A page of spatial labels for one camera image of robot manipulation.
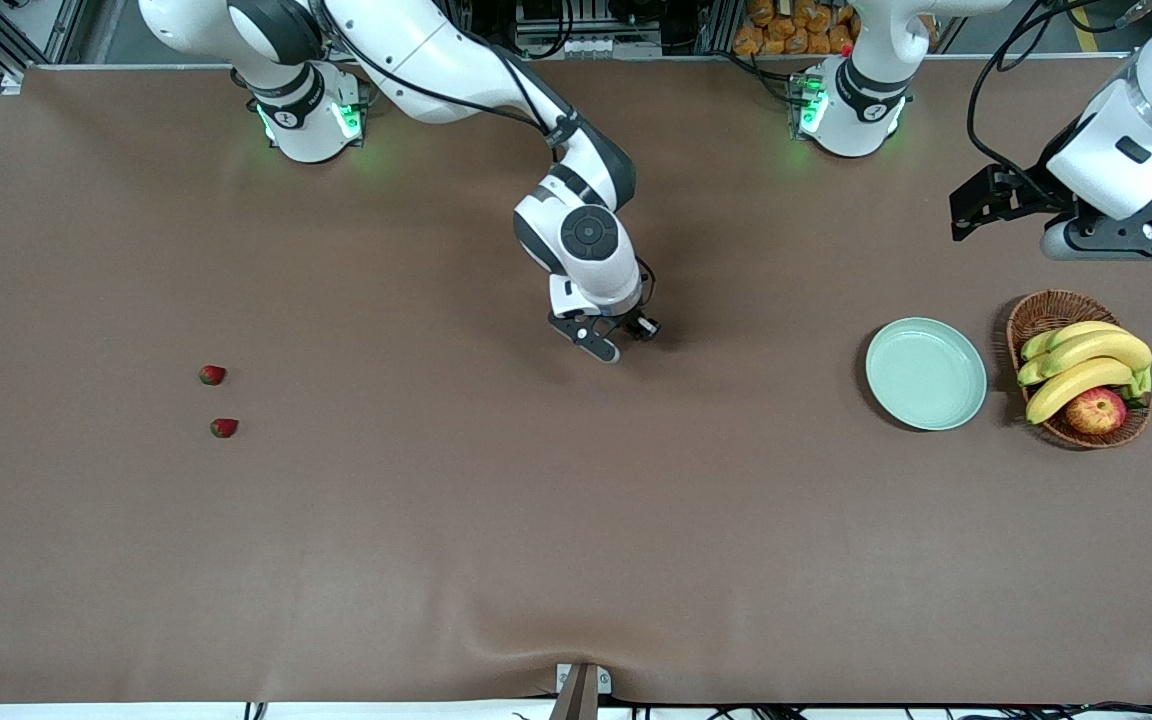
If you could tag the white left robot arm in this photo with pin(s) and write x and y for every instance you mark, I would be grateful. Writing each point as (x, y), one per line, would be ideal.
(861, 120)

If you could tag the brown bar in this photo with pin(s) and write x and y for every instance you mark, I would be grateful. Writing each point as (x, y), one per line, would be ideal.
(578, 700)

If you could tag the grey metal clamp bracket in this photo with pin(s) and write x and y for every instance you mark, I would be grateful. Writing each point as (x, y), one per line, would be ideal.
(604, 680)

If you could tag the brown wicker basket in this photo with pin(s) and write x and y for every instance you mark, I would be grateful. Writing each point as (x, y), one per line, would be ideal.
(1046, 310)

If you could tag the pale green round plate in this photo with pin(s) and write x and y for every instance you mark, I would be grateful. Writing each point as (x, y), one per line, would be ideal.
(926, 373)

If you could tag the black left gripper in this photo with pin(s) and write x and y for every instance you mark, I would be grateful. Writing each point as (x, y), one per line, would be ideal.
(1028, 194)

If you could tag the red yellow apple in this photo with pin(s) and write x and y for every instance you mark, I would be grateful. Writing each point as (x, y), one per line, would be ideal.
(1096, 410)

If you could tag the black base connector box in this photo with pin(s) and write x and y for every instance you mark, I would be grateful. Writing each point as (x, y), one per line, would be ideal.
(798, 100)
(364, 100)

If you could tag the brown table mat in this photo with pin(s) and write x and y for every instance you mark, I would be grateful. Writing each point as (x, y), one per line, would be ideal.
(576, 500)

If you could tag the pile of orange buns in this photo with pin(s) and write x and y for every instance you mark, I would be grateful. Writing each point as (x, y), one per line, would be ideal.
(786, 35)

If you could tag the yellow banana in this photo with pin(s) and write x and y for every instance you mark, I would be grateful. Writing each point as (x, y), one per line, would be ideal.
(1066, 388)
(1106, 350)
(1071, 332)
(1029, 373)

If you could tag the aluminium frame profile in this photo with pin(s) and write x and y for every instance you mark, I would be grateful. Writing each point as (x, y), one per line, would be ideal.
(26, 30)

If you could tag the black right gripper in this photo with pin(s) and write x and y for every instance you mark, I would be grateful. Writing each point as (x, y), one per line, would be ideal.
(628, 321)

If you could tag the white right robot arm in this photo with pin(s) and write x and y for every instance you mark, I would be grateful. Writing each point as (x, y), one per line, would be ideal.
(416, 50)

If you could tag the red strawberry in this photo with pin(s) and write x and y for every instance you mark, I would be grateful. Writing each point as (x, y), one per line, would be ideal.
(224, 428)
(212, 375)

